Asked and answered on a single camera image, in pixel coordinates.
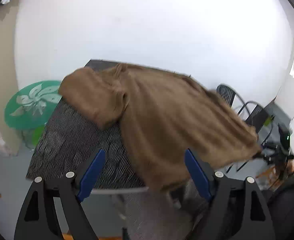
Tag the wooden chair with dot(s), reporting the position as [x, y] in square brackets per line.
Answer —
[275, 176]

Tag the brown fleece garment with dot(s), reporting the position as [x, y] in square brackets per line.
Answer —
[161, 114]

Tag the black floral table cloth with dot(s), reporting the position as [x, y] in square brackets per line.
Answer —
[69, 139]

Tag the black mesh chair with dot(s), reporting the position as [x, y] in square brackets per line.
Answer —
[234, 100]

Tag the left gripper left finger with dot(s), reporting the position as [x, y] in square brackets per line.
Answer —
[38, 218]

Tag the green round flower table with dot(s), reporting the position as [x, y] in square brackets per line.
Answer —
[28, 111]

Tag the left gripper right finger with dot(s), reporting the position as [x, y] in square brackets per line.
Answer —
[237, 208]

